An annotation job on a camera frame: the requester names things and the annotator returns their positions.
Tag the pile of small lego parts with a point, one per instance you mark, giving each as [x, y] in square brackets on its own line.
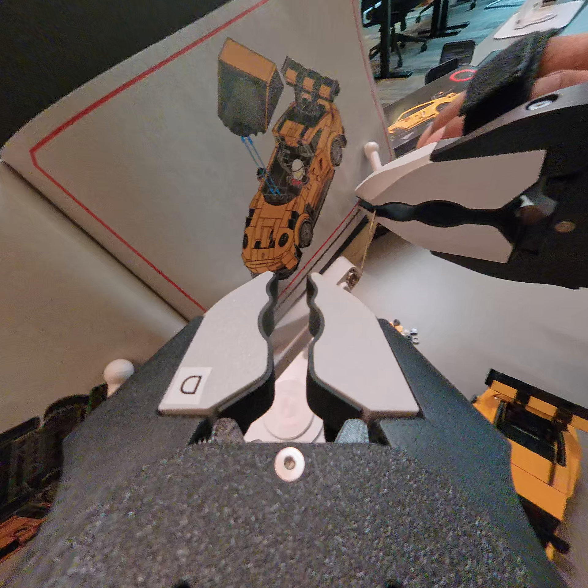
[406, 331]

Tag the lego instruction booklet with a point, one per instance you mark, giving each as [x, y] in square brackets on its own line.
[138, 160]

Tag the black lego box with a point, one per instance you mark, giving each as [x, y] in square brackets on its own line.
[404, 119]

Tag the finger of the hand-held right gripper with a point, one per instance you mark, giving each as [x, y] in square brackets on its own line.
[459, 179]
[459, 236]

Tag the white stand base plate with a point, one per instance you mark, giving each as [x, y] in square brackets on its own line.
[289, 390]

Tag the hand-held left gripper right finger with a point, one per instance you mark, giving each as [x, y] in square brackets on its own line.
[358, 363]

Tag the orange lego car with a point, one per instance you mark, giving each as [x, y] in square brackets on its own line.
[537, 459]

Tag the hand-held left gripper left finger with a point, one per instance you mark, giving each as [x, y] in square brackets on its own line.
[220, 353]

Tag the white rounded board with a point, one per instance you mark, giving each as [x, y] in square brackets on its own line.
[533, 20]

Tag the dark partition panel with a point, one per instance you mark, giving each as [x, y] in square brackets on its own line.
[69, 46]

